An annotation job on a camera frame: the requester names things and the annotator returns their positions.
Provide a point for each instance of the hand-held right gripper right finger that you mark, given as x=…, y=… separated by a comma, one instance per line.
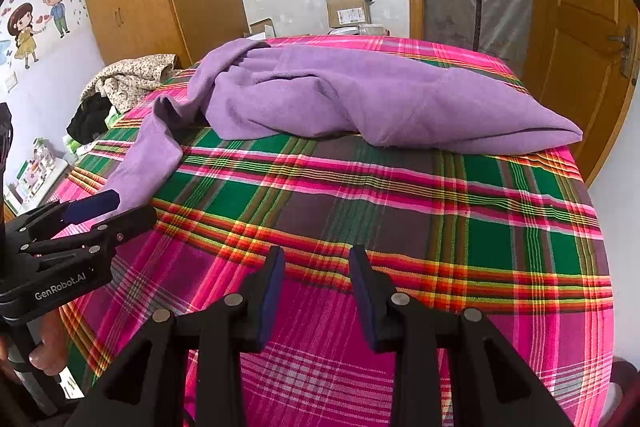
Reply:
x=361, y=292

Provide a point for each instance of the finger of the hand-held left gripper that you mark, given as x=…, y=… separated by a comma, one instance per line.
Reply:
x=92, y=204
x=130, y=222

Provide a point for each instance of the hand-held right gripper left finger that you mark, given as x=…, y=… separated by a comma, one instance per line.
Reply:
x=272, y=292

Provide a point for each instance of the purple fleece garment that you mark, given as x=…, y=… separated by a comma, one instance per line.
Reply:
x=350, y=97

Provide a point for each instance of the pile of clothes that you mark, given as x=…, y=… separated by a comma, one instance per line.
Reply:
x=130, y=77

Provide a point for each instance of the person's left hand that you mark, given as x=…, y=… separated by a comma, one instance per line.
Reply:
x=52, y=347

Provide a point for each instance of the small green tissue pack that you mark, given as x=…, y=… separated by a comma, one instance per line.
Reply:
x=77, y=146

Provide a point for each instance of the pile of medicine boxes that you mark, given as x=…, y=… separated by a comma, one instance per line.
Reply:
x=35, y=167

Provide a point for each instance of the plaid bed sheet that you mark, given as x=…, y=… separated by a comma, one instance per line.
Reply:
x=400, y=232

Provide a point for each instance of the black garment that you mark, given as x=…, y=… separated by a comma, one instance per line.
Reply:
x=90, y=119

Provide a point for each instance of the white cardboard box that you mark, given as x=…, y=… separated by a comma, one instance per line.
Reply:
x=261, y=29

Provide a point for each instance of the grey plastic package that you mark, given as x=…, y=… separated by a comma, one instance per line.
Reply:
x=372, y=29

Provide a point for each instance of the brown cardboard box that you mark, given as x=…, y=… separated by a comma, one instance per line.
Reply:
x=347, y=12

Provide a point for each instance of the wooden door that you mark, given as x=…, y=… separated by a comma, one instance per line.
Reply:
x=575, y=32

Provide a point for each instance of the white wall switch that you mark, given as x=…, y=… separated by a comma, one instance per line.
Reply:
x=11, y=81

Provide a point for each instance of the cartoon couple wall sticker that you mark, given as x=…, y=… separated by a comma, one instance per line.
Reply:
x=30, y=27

